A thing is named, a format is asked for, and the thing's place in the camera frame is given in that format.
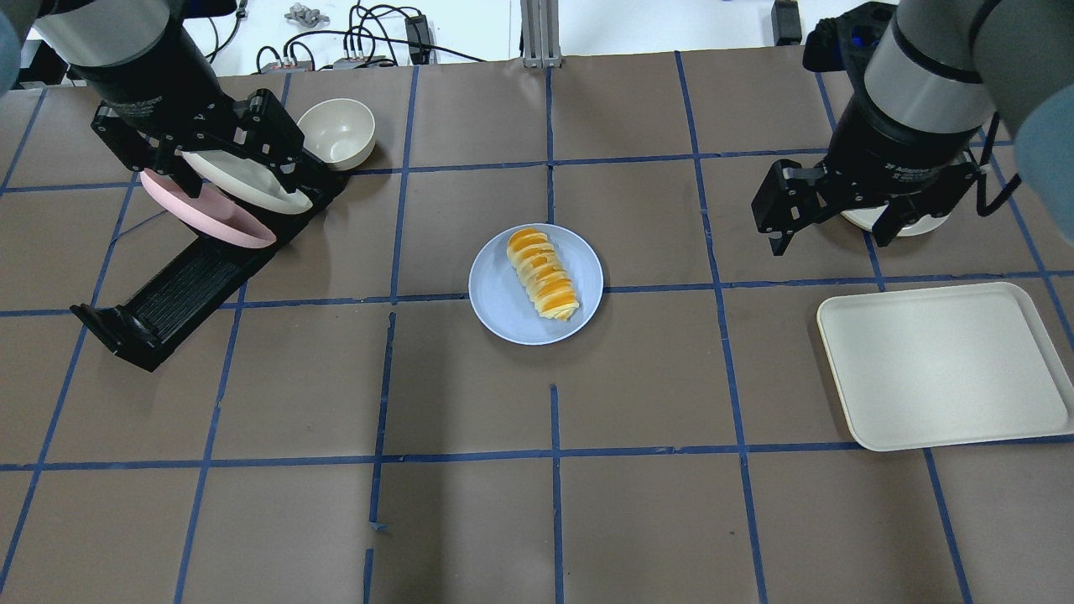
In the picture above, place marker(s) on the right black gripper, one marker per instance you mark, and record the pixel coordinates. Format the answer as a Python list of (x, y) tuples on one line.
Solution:
[(891, 151)]

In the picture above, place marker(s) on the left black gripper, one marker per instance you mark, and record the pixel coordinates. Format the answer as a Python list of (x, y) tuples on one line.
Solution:
[(144, 86)]

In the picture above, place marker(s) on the yellow orange bread loaf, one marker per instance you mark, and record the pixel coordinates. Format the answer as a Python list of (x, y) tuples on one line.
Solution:
[(542, 275)]

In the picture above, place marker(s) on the blue plate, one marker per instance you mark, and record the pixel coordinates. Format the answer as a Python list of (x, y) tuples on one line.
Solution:
[(501, 303)]

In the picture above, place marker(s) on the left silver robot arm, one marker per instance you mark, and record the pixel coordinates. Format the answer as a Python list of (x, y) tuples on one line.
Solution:
[(115, 41)]

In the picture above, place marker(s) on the cream plate in rack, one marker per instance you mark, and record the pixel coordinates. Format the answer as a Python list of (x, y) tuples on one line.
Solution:
[(248, 181)]

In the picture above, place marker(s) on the pink plate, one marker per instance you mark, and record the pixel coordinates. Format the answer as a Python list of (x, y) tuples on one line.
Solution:
[(211, 212)]

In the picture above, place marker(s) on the cream bowl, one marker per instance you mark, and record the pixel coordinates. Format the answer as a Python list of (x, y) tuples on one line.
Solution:
[(341, 132)]

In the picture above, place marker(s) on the cream rectangular tray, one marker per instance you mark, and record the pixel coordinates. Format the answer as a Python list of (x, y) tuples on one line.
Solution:
[(944, 366)]

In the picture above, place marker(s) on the black power adapter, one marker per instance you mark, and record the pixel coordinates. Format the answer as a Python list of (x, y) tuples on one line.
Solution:
[(785, 22)]

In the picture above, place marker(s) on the black dish rack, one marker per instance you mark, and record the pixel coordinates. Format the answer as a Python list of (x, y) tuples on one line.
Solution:
[(147, 328)]

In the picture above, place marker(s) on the aluminium frame post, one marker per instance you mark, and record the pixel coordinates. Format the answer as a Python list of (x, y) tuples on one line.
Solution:
[(540, 34)]

